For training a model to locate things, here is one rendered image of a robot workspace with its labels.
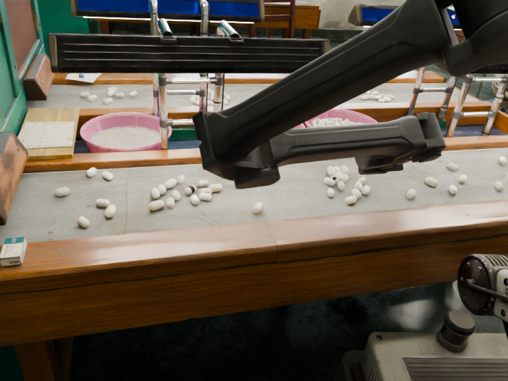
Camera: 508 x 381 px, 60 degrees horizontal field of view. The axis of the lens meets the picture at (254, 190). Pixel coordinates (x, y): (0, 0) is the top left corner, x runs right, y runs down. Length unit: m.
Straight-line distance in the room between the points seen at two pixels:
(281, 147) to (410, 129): 0.27
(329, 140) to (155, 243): 0.42
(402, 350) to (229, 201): 0.56
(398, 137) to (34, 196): 0.83
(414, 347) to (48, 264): 0.87
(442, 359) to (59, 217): 0.96
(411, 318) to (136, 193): 1.30
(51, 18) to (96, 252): 3.00
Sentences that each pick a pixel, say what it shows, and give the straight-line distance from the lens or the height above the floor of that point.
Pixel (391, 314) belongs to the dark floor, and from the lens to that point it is 1.99.
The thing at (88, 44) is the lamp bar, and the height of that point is 1.09.
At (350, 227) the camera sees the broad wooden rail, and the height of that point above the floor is 0.76.
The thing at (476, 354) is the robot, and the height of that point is 0.47.
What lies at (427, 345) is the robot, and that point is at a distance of 1.25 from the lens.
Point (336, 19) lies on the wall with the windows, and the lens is 6.69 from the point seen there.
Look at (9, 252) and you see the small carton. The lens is 0.94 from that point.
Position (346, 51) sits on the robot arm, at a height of 1.24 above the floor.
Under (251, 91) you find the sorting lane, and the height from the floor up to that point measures 0.74.
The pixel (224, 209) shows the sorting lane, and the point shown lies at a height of 0.74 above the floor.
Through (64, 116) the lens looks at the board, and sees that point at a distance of 1.50.
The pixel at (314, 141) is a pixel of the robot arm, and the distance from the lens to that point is 0.71.
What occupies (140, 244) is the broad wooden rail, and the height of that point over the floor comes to 0.76.
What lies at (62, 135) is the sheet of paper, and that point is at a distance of 1.37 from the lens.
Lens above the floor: 1.35
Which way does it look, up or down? 32 degrees down
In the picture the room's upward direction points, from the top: 6 degrees clockwise
